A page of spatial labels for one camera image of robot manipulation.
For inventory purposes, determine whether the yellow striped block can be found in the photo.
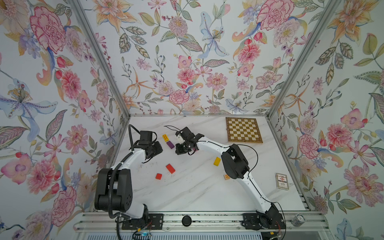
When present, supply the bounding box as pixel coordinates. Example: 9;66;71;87
162;134;169;142

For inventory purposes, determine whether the purple rectangular block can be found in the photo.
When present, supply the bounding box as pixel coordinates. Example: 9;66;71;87
166;141;175;149

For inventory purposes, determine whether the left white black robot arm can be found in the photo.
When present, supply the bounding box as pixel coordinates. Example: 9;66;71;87
94;125;163;231

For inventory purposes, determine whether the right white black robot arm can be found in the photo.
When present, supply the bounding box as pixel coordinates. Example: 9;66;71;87
176;127;287;231

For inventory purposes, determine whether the red rectangular block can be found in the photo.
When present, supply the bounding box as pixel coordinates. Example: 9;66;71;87
166;164;176;174

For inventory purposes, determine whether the yellow rectangular block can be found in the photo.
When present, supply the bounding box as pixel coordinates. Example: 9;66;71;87
214;157;221;167

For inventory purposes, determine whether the wooden chessboard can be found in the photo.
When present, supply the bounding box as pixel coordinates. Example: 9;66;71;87
226;117;263;144

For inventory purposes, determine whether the black round knob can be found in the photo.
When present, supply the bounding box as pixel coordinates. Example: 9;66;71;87
182;215;193;227

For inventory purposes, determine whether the playing card box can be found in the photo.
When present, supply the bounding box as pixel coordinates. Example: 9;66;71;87
275;173;290;191

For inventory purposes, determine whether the clear tape roll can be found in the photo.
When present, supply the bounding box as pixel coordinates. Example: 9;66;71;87
291;214;306;227

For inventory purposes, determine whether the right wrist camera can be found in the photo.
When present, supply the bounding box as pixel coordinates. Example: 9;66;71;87
177;135;185;144

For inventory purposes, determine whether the aluminium mounting rail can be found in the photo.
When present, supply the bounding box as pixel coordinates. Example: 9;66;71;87
74;211;330;233

